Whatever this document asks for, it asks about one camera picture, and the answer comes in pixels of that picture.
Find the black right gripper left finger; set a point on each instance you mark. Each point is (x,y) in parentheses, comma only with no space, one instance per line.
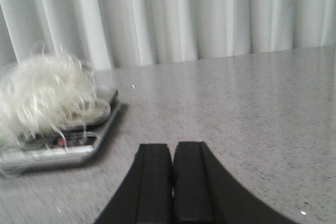
(145,195)

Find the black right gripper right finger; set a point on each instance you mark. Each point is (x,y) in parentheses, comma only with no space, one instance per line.
(205,192)

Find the white vermicelli noodle bundle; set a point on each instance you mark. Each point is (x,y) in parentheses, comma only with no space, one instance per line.
(47,94)

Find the black silver kitchen scale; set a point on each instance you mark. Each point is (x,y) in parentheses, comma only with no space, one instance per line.
(71,148)

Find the white pleated curtain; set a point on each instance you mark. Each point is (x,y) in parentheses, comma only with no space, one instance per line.
(122,33)

